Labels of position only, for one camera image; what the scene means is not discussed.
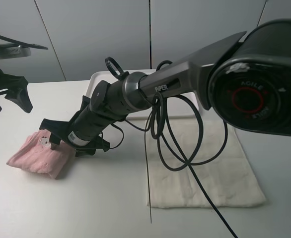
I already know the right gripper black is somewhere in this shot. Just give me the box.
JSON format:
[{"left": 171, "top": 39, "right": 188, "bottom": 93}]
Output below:
[{"left": 39, "top": 96, "right": 124, "bottom": 157}]

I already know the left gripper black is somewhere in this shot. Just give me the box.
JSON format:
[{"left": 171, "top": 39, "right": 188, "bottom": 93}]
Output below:
[{"left": 0, "top": 69, "right": 33, "bottom": 113}]

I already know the pink towel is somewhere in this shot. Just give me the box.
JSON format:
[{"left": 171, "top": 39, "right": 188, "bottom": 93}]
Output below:
[{"left": 6, "top": 130, "right": 75, "bottom": 179}]

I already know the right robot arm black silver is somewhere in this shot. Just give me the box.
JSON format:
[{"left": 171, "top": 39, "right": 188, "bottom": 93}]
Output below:
[{"left": 40, "top": 19, "right": 291, "bottom": 154}]

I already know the white rectangular plastic tray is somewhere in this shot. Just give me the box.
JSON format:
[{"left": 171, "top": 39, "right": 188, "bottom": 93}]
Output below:
[{"left": 82, "top": 68, "right": 201, "bottom": 120}]

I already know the white towel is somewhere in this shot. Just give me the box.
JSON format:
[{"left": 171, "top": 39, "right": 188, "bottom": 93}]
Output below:
[{"left": 146, "top": 120, "right": 266, "bottom": 208}]

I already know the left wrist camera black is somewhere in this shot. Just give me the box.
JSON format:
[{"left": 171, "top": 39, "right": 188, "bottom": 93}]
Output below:
[{"left": 0, "top": 43, "right": 31, "bottom": 60}]

